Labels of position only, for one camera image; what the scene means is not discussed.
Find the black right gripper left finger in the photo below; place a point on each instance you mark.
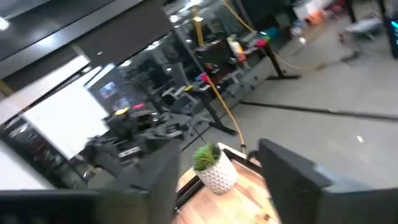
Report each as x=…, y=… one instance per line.
x=93, y=208

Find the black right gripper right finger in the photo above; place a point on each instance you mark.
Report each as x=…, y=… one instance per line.
x=311, y=202

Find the black table clamp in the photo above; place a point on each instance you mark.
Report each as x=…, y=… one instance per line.
x=252, y=154

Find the white board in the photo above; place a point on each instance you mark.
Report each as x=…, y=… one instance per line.
x=65, y=124

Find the green plant in white pot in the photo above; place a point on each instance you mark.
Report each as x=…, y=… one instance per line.
x=217, y=177

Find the yellow tag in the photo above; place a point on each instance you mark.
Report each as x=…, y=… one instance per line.
x=122, y=111

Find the yellow pole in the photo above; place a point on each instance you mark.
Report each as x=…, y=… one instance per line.
x=198, y=29

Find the black metal frame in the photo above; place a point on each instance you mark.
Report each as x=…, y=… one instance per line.
x=186, y=196

